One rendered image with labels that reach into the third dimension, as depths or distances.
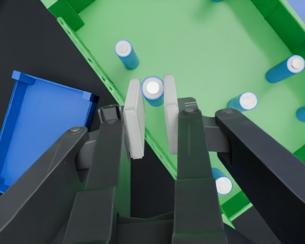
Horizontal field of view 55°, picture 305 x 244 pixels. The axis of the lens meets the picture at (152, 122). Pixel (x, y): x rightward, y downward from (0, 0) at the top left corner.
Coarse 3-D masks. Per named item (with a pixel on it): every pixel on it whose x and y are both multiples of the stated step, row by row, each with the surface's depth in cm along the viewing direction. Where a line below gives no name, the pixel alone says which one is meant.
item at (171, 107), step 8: (168, 80) 20; (168, 88) 18; (168, 96) 17; (176, 96) 17; (168, 104) 16; (176, 104) 16; (168, 112) 16; (176, 112) 16; (168, 120) 16; (176, 120) 16; (168, 128) 16; (176, 128) 16; (168, 136) 16; (176, 136) 16; (168, 144) 17; (176, 144) 16; (176, 152) 17
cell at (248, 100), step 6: (240, 96) 29; (246, 96) 29; (252, 96) 29; (228, 102) 35; (234, 102) 31; (240, 102) 29; (246, 102) 29; (252, 102) 29; (234, 108) 32; (240, 108) 29; (246, 108) 29; (252, 108) 29
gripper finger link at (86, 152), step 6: (90, 132) 16; (96, 132) 16; (126, 132) 16; (90, 138) 15; (96, 138) 15; (126, 138) 16; (84, 144) 15; (90, 144) 15; (126, 144) 16; (84, 150) 15; (90, 150) 15; (126, 150) 16; (78, 156) 15; (84, 156) 15; (90, 156) 15; (78, 162) 15; (84, 162) 15; (90, 162) 15; (78, 168) 15; (84, 168) 15
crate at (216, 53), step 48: (48, 0) 29; (96, 0) 36; (144, 0) 36; (192, 0) 36; (240, 0) 35; (96, 48) 36; (144, 48) 36; (192, 48) 36; (240, 48) 35; (288, 48) 35; (192, 96) 35; (288, 96) 35; (288, 144) 35; (240, 192) 34
